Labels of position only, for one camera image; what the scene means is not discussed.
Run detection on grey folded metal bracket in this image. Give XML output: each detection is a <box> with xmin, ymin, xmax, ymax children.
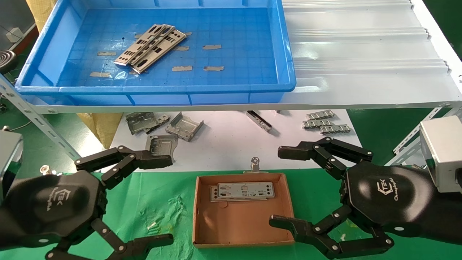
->
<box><xmin>165</xmin><ymin>112</ymin><xmax>204</xmax><ymax>142</ymax></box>

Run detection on grey flat stamped metal plate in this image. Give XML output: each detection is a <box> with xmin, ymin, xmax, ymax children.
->
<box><xmin>145</xmin><ymin>135</ymin><xmax>178</xmax><ymax>163</ymax></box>

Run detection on narrow grey metal rail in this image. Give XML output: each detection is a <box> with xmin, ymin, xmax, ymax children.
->
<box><xmin>247</xmin><ymin>110</ymin><xmax>273</xmax><ymax>131</ymax></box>

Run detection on blue plastic tray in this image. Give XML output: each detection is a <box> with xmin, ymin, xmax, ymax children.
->
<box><xmin>15</xmin><ymin>0</ymin><xmax>296</xmax><ymax>106</ymax></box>

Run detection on stack of IO shield plates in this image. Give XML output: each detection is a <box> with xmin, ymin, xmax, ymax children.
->
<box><xmin>133</xmin><ymin>30</ymin><xmax>187</xmax><ymax>74</ymax></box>

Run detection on grey stamped metal bracket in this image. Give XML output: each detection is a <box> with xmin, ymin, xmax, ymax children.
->
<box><xmin>125</xmin><ymin>112</ymin><xmax>171</xmax><ymax>135</ymax></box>

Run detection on grey comb-shaped metal strip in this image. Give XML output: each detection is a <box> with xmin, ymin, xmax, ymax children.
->
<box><xmin>306</xmin><ymin>110</ymin><xmax>335</xmax><ymax>120</ymax></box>
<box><xmin>320</xmin><ymin>124</ymin><xmax>351</xmax><ymax>135</ymax></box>
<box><xmin>302</xmin><ymin>119</ymin><xmax>333</xmax><ymax>129</ymax></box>

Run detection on black spiral coil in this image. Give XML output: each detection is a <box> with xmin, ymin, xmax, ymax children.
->
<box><xmin>0</xmin><ymin>50</ymin><xmax>17</xmax><ymax>74</ymax></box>

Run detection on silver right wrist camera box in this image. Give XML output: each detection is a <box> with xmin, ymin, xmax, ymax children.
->
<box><xmin>420</xmin><ymin>116</ymin><xmax>462</xmax><ymax>194</ymax></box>

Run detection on silver binder clip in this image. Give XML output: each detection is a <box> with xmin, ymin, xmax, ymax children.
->
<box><xmin>40</xmin><ymin>164</ymin><xmax>64</xmax><ymax>176</ymax></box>
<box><xmin>244</xmin><ymin>156</ymin><xmax>268</xmax><ymax>174</ymax></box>

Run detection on white corrugated shelf board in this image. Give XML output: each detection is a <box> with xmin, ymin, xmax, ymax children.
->
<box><xmin>34</xmin><ymin>0</ymin><xmax>462</xmax><ymax>114</ymax></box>

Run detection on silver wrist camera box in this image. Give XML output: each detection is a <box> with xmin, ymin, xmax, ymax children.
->
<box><xmin>0</xmin><ymin>130</ymin><xmax>23</xmax><ymax>203</ymax></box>
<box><xmin>420</xmin><ymin>116</ymin><xmax>462</xmax><ymax>194</ymax></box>

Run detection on white socket block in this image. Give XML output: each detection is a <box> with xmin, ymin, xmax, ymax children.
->
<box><xmin>5</xmin><ymin>27</ymin><xmax>24</xmax><ymax>43</ymax></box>

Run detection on green cloth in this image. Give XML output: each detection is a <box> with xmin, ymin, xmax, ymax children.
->
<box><xmin>0</xmin><ymin>168</ymin><xmax>462</xmax><ymax>260</ymax></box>

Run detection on brown cardboard box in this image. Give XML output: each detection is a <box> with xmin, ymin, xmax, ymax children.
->
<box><xmin>192</xmin><ymin>173</ymin><xmax>296</xmax><ymax>248</ymax></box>

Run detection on white paper sheet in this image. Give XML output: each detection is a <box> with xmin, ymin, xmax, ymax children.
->
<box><xmin>101</xmin><ymin>110</ymin><xmax>369</xmax><ymax>173</ymax></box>

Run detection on white metal shelf frame rail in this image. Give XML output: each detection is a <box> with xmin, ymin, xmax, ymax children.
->
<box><xmin>410</xmin><ymin>0</ymin><xmax>462</xmax><ymax>94</ymax></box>

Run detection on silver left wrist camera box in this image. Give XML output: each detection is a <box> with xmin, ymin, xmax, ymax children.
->
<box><xmin>0</xmin><ymin>130</ymin><xmax>23</xmax><ymax>203</ymax></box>

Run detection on silver metal I/O shield plate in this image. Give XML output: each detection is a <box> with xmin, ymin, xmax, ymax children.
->
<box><xmin>209</xmin><ymin>182</ymin><xmax>275</xmax><ymax>202</ymax></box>
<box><xmin>127</xmin><ymin>25</ymin><xmax>176</xmax><ymax>68</ymax></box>
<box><xmin>114</xmin><ymin>24</ymin><xmax>165</xmax><ymax>68</ymax></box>

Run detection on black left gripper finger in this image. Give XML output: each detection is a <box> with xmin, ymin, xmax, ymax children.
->
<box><xmin>75</xmin><ymin>146</ymin><xmax>173</xmax><ymax>190</ymax></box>

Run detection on white slotted angle steel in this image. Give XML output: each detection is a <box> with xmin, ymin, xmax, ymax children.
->
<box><xmin>0</xmin><ymin>74</ymin><xmax>83</xmax><ymax>162</ymax></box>
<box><xmin>393</xmin><ymin>103</ymin><xmax>462</xmax><ymax>166</ymax></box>

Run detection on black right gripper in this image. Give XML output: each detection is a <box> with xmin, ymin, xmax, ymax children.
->
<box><xmin>269</xmin><ymin>136</ymin><xmax>462</xmax><ymax>260</ymax></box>

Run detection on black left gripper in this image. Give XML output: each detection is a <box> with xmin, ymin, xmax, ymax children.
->
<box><xmin>0</xmin><ymin>170</ymin><xmax>174</xmax><ymax>260</ymax></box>

